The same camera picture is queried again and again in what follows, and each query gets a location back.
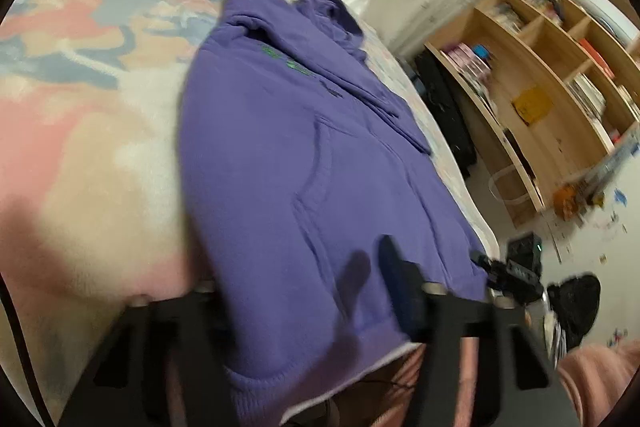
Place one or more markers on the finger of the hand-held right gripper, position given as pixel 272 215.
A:
pixel 490 272

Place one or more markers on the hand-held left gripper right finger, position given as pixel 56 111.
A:
pixel 400 287

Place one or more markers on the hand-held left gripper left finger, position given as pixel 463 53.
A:
pixel 150 322

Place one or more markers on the purple zip hoodie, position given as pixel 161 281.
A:
pixel 300 157

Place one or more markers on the person's right forearm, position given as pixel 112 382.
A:
pixel 600 387

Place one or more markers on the black backpack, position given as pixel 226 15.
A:
pixel 575 307

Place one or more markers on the orange toy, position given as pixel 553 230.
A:
pixel 567 202

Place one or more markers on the wooden shelf unit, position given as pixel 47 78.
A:
pixel 550 147

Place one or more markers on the black bag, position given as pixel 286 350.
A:
pixel 445 117

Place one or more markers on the stack of pink boxes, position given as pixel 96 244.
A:
pixel 462 57

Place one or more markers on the small blue box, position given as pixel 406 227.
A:
pixel 480 53

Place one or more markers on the pastel patterned bed blanket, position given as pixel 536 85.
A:
pixel 75 107

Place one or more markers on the row of books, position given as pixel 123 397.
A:
pixel 507 17

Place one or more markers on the white long box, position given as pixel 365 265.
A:
pixel 595 2

